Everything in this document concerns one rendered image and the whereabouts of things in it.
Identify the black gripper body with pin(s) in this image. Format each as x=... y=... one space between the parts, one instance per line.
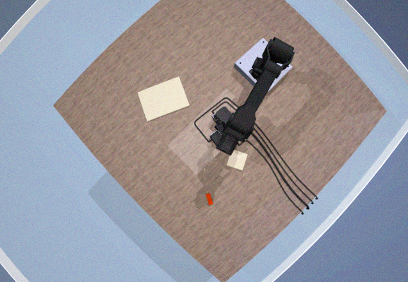
x=216 y=136

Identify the orange rectangular block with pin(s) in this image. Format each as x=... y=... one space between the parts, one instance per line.
x=209 y=199

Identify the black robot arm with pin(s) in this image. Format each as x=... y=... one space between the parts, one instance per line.
x=239 y=125

